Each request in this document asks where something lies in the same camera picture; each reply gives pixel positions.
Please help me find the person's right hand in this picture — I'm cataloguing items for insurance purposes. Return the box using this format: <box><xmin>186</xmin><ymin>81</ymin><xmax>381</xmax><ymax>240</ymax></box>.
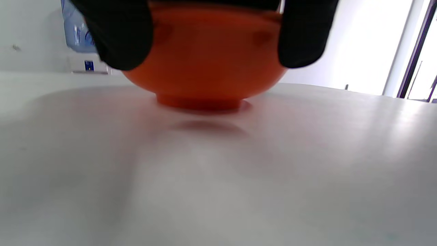
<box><xmin>70</xmin><ymin>0</ymin><xmax>340</xmax><ymax>71</ymax></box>

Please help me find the orange plastic bowl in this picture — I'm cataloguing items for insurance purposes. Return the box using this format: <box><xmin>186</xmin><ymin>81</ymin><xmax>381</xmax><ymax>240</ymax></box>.
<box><xmin>121</xmin><ymin>2</ymin><xmax>291</xmax><ymax>111</ymax></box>

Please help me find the framed glass panel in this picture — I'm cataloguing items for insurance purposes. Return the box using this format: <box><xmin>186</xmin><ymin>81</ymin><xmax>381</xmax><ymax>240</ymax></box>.
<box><xmin>397</xmin><ymin>0</ymin><xmax>437</xmax><ymax>103</ymax></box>

